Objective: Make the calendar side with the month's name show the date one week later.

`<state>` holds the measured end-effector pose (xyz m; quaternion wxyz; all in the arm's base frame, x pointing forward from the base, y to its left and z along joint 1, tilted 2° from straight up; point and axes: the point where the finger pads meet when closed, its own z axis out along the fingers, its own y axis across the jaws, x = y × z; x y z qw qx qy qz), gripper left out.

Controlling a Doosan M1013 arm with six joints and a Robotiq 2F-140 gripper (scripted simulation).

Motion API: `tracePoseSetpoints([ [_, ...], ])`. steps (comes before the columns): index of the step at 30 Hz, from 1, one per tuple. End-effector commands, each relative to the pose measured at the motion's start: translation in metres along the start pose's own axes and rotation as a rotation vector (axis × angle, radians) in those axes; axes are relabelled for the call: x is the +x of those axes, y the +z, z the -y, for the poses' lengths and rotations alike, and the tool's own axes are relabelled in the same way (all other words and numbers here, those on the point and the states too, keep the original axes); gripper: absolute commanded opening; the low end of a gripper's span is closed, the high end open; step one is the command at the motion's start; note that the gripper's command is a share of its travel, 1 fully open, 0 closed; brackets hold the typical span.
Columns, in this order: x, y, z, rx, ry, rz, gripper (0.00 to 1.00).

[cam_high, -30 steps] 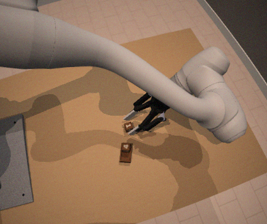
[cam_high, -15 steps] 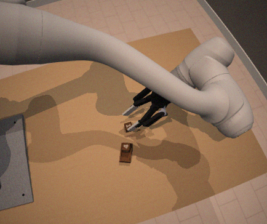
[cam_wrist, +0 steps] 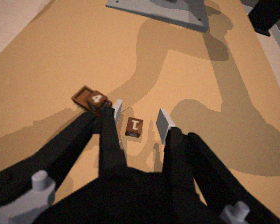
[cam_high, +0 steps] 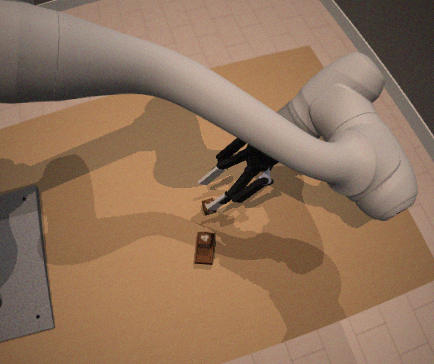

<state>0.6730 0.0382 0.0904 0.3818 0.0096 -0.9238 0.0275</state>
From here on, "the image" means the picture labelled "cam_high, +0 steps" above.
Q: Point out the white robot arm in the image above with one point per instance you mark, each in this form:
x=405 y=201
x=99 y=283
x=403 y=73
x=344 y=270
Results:
x=47 y=55

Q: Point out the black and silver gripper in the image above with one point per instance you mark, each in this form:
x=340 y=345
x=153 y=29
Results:
x=257 y=162

